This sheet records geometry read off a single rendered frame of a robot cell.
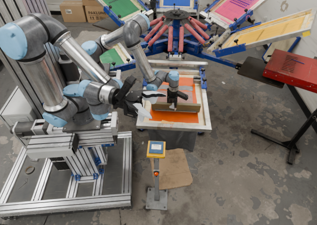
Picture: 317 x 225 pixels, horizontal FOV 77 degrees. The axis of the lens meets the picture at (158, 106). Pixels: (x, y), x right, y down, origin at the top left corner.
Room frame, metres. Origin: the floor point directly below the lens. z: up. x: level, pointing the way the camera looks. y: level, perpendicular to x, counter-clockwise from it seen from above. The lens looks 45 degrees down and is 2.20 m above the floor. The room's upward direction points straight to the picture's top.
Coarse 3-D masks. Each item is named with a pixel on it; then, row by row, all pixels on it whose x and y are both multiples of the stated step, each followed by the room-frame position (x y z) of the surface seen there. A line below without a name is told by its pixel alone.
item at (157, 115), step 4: (164, 84) 1.56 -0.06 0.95; (168, 84) 1.56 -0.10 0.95; (160, 92) 1.43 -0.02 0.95; (164, 92) 1.43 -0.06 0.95; (160, 100) 1.32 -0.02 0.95; (164, 100) 1.32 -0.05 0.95; (152, 112) 1.18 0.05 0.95; (156, 112) 1.18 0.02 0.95; (160, 112) 1.18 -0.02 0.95; (164, 112) 1.18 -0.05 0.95; (168, 112) 1.18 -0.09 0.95; (172, 112) 1.18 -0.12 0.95; (152, 116) 1.13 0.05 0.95; (156, 116) 1.13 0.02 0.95; (160, 116) 1.13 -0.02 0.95; (164, 116) 1.13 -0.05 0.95; (168, 116) 1.13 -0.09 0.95; (172, 116) 1.13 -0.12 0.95; (152, 120) 1.09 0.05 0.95; (156, 120) 1.09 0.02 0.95; (160, 120) 1.09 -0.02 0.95; (168, 120) 1.09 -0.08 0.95; (172, 120) 1.09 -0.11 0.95
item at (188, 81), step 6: (180, 78) 1.66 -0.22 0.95; (186, 78) 1.66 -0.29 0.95; (192, 78) 1.66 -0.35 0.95; (180, 84) 1.56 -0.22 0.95; (186, 84) 1.56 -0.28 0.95; (192, 84) 1.56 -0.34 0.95; (186, 90) 1.47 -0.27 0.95; (192, 96) 1.38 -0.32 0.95; (180, 102) 1.30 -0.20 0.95; (186, 102) 1.30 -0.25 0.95; (192, 102) 1.30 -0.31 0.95; (174, 114) 1.16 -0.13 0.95; (180, 114) 1.16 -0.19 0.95; (186, 114) 1.16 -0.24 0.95; (192, 114) 1.16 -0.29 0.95; (174, 120) 1.09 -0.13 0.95; (180, 120) 1.09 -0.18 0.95; (186, 120) 1.09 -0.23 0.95; (192, 120) 1.09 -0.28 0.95; (198, 120) 1.09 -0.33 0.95
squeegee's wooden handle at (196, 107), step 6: (156, 102) 1.20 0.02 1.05; (162, 102) 1.20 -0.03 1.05; (174, 102) 1.20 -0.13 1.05; (156, 108) 1.19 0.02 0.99; (162, 108) 1.18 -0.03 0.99; (168, 108) 1.18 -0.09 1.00; (180, 108) 1.17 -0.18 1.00; (186, 108) 1.17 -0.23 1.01; (192, 108) 1.16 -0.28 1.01; (198, 108) 1.16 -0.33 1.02
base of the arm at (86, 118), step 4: (88, 108) 0.84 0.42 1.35; (80, 112) 0.80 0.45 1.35; (84, 112) 0.81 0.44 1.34; (88, 112) 0.83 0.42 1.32; (76, 116) 0.80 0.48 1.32; (80, 116) 0.80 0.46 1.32; (84, 116) 0.80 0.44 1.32; (88, 116) 0.82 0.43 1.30; (72, 120) 0.81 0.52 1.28; (76, 120) 0.79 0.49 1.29; (80, 120) 0.79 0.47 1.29; (84, 120) 0.79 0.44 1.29; (88, 120) 0.80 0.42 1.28; (92, 120) 0.82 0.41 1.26; (76, 124) 0.79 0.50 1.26; (80, 124) 0.78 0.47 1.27; (84, 124) 0.79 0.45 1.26
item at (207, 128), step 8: (168, 72) 1.73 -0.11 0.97; (184, 72) 1.72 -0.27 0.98; (192, 72) 1.72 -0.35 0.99; (144, 88) 1.45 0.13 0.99; (200, 88) 1.49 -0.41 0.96; (144, 104) 1.24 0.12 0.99; (208, 112) 1.14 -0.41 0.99; (208, 120) 1.05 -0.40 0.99; (144, 128) 1.00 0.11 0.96; (152, 128) 0.99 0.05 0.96; (160, 128) 0.99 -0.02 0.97; (168, 128) 0.99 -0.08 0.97; (176, 128) 0.98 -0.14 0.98; (184, 128) 0.98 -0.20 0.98; (192, 128) 0.97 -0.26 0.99; (200, 128) 0.97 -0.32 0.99; (208, 128) 0.97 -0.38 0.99
